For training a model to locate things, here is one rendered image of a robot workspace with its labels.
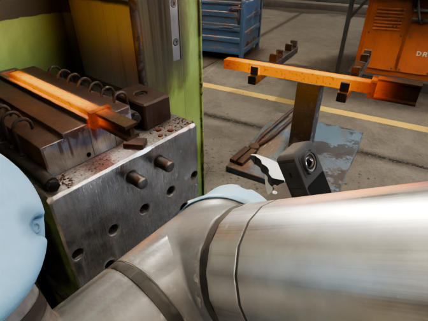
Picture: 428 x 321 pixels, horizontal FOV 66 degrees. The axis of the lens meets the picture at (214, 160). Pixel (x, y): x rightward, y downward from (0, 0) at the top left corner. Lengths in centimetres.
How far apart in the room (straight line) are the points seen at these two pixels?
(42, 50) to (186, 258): 102
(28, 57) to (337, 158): 94
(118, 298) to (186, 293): 3
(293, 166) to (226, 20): 394
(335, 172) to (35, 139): 72
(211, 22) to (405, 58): 216
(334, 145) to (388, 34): 290
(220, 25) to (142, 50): 341
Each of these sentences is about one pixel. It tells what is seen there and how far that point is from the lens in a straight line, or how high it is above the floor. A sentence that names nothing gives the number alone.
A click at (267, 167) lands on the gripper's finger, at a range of 50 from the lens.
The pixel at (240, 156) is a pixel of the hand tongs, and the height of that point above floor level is 77.
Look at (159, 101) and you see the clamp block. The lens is 79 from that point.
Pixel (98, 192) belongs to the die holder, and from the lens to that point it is 68.
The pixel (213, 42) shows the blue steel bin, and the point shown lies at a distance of 439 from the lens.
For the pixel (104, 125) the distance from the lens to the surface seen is 68.
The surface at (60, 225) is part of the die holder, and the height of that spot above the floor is 85.
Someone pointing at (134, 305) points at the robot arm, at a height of 113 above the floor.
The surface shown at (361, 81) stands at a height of 104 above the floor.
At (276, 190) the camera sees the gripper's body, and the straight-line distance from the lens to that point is 45.
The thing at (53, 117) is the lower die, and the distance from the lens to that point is 74.
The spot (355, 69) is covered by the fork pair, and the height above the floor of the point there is 103.
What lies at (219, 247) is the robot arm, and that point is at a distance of 17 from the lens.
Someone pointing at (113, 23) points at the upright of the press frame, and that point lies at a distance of 97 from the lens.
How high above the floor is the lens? 129
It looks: 34 degrees down
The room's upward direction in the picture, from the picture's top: straight up
